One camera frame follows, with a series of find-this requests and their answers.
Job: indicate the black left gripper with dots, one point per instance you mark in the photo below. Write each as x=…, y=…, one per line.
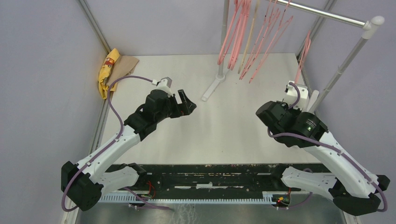
x=187, y=106

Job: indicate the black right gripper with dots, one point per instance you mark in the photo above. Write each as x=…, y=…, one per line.
x=285, y=106

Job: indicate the thick pink plastic hanger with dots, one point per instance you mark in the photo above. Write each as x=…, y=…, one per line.
x=226, y=29

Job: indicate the thin pink wire hanger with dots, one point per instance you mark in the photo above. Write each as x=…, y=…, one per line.
x=303, y=56

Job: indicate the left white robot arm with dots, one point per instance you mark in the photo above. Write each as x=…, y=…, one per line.
x=86, y=181

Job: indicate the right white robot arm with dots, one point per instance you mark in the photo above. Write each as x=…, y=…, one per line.
x=350, y=186

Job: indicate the beige cloth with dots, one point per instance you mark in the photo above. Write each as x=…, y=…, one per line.
x=122, y=67

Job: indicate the yellow printed cloth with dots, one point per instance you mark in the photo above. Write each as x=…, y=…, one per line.
x=105, y=72

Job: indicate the silver clothes rack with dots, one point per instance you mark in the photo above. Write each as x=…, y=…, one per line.
x=370, y=27

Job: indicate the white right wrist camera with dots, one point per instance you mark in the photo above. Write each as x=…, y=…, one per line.
x=296, y=95

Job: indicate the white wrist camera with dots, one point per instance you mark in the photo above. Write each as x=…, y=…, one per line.
x=164, y=84
x=296, y=95

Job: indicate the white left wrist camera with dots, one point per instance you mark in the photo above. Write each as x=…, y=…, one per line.
x=164, y=84

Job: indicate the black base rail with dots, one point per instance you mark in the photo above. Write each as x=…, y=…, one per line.
x=210, y=181

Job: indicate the white slotted cable duct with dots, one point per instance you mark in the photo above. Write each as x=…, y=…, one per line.
x=130, y=198

